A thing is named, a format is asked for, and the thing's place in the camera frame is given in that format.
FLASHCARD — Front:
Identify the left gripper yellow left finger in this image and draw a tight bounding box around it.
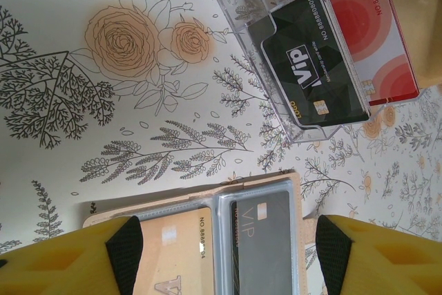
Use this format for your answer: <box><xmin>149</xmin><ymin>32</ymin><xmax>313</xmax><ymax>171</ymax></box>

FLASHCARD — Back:
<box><xmin>0</xmin><ymin>215</ymin><xmax>148</xmax><ymax>295</ymax></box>

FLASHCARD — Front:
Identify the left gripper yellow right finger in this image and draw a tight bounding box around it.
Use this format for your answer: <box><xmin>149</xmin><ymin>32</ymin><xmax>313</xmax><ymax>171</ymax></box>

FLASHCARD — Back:
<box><xmin>316</xmin><ymin>214</ymin><xmax>442</xmax><ymax>295</ymax></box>

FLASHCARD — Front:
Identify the single grey VIP card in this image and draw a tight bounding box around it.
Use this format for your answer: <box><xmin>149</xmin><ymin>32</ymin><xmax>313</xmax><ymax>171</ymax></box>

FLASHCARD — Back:
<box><xmin>229</xmin><ymin>189</ymin><xmax>305</xmax><ymax>295</ymax></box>

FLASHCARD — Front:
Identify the single gold card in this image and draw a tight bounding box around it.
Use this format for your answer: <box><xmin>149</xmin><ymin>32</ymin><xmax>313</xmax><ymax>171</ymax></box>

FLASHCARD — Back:
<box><xmin>136</xmin><ymin>206</ymin><xmax>213</xmax><ymax>295</ymax></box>

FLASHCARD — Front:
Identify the beige card holder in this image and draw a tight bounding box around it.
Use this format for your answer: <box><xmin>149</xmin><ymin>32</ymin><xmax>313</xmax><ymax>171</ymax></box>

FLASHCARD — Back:
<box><xmin>82</xmin><ymin>170</ymin><xmax>332</xmax><ymax>295</ymax></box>

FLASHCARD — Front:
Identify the black card stack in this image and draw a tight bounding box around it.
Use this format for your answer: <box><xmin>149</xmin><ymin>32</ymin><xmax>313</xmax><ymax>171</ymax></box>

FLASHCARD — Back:
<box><xmin>260</xmin><ymin>0</ymin><xmax>372</xmax><ymax>127</ymax></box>

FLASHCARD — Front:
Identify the red card stack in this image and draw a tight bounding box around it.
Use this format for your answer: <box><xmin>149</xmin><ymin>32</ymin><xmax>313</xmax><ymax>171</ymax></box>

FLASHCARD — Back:
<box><xmin>324</xmin><ymin>0</ymin><xmax>422</xmax><ymax>106</ymax></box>

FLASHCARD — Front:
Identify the gold card stack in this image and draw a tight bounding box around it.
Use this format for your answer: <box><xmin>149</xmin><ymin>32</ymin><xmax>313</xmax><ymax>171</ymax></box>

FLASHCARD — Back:
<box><xmin>379</xmin><ymin>0</ymin><xmax>442</xmax><ymax>85</ymax></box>

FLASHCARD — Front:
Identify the clear acrylic card organizer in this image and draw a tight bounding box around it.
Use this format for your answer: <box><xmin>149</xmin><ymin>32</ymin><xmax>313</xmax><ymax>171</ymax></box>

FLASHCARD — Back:
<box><xmin>200</xmin><ymin>0</ymin><xmax>442</xmax><ymax>144</ymax></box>

